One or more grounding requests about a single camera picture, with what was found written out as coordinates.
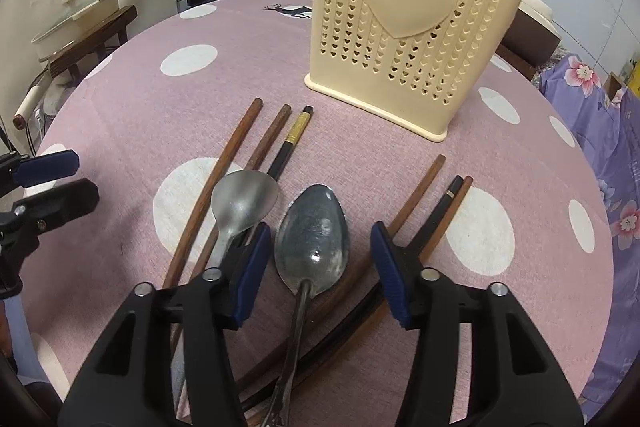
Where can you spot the white and brown rice cooker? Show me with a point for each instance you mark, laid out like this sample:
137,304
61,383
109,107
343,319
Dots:
537,27

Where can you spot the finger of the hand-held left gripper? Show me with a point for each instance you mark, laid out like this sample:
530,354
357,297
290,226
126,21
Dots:
65,202
47,167

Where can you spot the purple floral cloth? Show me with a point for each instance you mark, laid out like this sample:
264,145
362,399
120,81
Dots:
600,147

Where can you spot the cream plastic utensil holder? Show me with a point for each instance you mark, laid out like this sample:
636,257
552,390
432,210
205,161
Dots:
410,7

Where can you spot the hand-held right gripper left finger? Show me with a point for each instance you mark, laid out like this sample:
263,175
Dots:
252,267

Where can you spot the wooden stool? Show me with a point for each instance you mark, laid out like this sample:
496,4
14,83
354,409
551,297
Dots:
95,37

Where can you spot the cream electric pot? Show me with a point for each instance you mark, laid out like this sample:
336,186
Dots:
75,22

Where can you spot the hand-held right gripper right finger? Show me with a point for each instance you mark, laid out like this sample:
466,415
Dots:
387,267

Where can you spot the black chopstick with gold band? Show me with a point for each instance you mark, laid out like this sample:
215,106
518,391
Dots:
290,144

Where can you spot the brown wooden chopstick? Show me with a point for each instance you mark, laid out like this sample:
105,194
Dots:
452,209
417,194
210,192
267,137

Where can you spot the large metal spoon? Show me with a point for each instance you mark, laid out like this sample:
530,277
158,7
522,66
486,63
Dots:
310,232

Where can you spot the small metal spoon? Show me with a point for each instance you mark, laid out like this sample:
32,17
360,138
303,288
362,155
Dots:
245,202

